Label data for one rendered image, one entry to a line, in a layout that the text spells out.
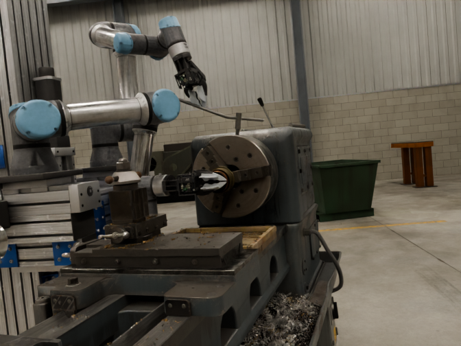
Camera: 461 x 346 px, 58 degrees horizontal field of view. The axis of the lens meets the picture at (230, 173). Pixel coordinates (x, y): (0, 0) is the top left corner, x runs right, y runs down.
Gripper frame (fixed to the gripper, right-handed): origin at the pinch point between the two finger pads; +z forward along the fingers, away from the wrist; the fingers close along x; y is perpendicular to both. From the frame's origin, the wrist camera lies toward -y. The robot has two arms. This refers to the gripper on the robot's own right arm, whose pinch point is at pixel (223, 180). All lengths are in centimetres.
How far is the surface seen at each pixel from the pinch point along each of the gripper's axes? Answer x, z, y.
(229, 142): 13.1, -2.4, -15.7
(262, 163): 4.4, 9.5, -15.8
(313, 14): 361, -99, -1046
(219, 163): 5.6, -4.9, -9.5
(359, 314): -108, 29, -155
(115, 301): -21, -8, 54
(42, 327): -22, -16, 68
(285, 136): 13.7, 15.2, -31.8
